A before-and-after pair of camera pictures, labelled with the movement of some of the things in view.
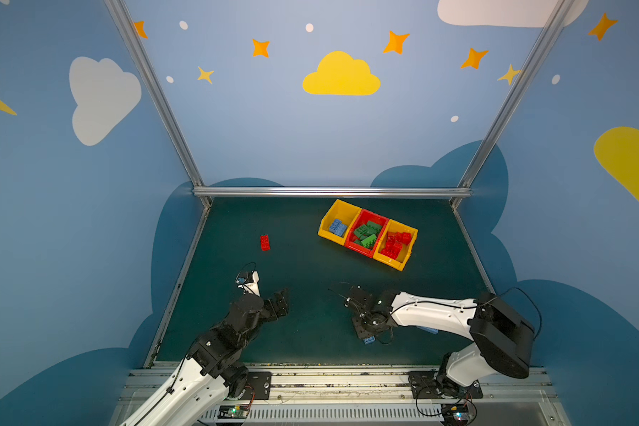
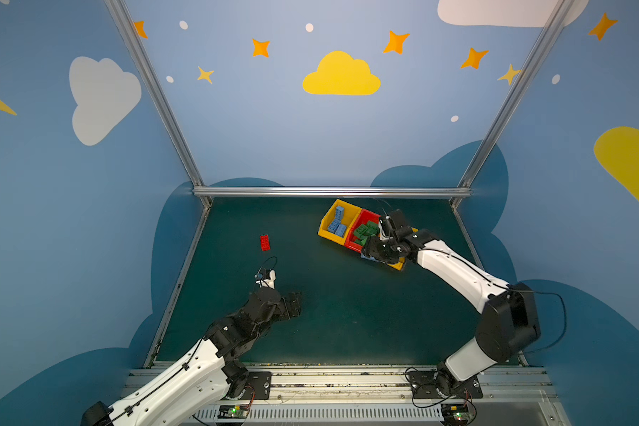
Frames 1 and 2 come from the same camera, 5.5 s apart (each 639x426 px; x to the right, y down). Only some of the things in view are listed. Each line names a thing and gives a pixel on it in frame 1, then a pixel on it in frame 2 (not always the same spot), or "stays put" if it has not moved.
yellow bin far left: [341, 210] stays put
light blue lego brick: [338, 227] stays put
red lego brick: [264, 242] stays put
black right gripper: [359, 305] -> [382, 242]
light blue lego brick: [434, 331] -> [368, 257]
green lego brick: [366, 234] stays put
